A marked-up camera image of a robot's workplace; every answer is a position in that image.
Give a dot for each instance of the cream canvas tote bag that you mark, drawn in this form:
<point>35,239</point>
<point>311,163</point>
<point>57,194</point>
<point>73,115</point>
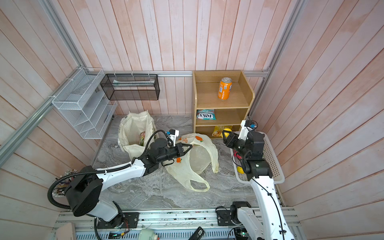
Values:
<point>129,132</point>

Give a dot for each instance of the wooden three-tier shelf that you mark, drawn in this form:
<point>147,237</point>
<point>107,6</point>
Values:
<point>230,112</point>

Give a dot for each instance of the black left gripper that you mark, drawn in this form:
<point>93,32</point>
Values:
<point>179,148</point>

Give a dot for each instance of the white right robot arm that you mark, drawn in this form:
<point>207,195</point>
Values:
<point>272,226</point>

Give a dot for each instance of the red cola can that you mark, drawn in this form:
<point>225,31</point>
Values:
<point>142,138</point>

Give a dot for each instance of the yellow chips bag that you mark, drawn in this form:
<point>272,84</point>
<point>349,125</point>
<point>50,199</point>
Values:
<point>218,131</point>

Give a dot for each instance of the orange soda can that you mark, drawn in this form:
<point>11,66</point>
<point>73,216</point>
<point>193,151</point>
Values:
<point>225,88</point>

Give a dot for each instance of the Fox's candy bag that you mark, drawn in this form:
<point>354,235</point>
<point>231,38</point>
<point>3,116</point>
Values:
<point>206,114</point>

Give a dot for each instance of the black mesh wall basket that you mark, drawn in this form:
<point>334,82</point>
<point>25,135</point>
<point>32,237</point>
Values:
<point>131,87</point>

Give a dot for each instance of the white round object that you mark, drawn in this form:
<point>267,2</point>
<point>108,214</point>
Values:
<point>148,234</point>

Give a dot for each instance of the white wire mesh rack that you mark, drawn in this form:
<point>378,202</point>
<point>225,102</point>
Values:
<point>84,104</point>

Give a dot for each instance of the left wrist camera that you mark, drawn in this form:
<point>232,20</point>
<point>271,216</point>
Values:
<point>172,136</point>

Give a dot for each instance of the yellow toy mango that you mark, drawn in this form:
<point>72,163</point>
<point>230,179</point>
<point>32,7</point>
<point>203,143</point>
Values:
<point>240,170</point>

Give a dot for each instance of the white plastic basket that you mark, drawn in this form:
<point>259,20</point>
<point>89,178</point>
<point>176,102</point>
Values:
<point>269,156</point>

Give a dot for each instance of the red pen cup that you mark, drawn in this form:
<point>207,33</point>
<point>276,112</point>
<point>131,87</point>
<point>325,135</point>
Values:
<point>58,190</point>

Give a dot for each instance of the orange-print plastic grocery bag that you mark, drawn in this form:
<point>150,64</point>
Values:
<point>187,169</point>

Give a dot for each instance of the yellow lemon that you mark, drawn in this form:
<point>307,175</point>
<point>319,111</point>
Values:
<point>226,132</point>

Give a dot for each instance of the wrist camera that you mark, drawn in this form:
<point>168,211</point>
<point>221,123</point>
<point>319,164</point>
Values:
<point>247,126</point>
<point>172,136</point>

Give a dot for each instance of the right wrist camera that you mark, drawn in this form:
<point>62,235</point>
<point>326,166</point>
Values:
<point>247,126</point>

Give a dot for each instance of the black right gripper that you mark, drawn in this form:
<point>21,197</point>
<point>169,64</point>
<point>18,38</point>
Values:
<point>232,139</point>

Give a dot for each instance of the black handheld device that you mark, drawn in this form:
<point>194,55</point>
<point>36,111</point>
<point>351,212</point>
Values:
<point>198,234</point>

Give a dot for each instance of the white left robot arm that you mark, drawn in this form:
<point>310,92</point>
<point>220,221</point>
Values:
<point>83,192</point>

